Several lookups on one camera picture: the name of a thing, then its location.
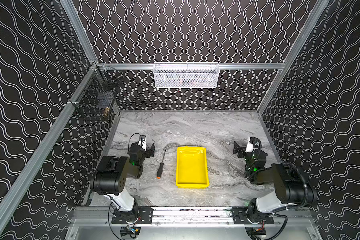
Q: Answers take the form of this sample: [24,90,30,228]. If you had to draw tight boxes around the black orange screwdriver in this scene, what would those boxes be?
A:
[156,144,173,179]

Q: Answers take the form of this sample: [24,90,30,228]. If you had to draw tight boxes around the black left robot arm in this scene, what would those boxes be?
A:
[90,142,155,224]

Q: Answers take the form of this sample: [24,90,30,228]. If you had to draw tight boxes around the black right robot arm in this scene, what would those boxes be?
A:
[230,137,318,225]

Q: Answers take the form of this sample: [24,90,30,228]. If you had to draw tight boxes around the yellow plastic bin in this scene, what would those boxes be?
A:
[176,146,210,189]

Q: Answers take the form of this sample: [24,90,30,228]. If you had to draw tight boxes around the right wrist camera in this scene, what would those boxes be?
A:
[246,137,259,153]

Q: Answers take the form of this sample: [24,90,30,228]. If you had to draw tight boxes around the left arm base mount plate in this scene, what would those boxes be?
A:
[111,207,154,225]

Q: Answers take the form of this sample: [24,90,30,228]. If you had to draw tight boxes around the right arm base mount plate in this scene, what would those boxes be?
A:
[229,207,275,225]

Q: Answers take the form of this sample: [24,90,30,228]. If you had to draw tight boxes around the aluminium front rail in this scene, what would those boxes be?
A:
[73,206,313,228]

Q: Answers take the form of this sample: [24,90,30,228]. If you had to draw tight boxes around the black wire wall basket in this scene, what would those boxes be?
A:
[75,66,125,122]

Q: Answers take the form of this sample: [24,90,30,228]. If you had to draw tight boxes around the white mesh wall basket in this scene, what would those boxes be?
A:
[153,62,220,89]

